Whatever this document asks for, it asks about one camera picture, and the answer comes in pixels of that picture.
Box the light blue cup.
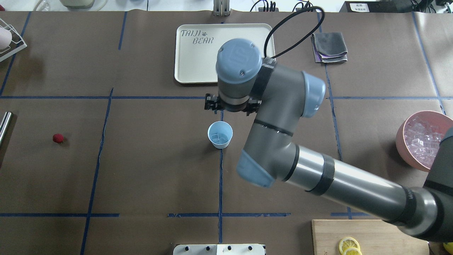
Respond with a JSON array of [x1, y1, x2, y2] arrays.
[[207, 121, 233, 149]]

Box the steel muddler black handle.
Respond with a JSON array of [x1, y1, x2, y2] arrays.
[[0, 111, 13, 146]]

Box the wooden cutting board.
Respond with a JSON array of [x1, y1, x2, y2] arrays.
[[311, 220, 429, 255]]

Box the white cup rack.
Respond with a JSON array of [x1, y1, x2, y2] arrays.
[[0, 19, 28, 62]]

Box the pink cup on rack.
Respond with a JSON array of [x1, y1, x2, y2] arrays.
[[0, 27, 12, 50]]

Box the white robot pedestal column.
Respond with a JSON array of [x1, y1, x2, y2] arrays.
[[173, 243, 266, 255]]

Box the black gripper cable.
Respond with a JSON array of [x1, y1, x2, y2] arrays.
[[263, 6, 325, 59]]

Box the aluminium frame post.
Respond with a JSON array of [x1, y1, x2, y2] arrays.
[[213, 0, 231, 17]]

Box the pink bowl with ice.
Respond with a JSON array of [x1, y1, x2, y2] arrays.
[[395, 111, 453, 172]]

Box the yellow lemon slices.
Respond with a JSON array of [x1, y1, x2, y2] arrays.
[[338, 236, 363, 255]]

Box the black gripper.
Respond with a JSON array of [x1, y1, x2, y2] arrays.
[[205, 93, 262, 116]]

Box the grey purple folded cloth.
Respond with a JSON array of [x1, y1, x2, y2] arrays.
[[311, 32, 348, 64]]

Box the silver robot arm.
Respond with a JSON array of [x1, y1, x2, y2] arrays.
[[205, 38, 453, 243]]

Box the cream serving tray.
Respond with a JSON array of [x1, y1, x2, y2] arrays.
[[174, 24, 272, 84]]

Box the red strawberry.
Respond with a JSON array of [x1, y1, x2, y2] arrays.
[[52, 133, 64, 144]]

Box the yellow lemon lower right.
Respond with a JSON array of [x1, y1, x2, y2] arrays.
[[443, 242, 453, 255]]

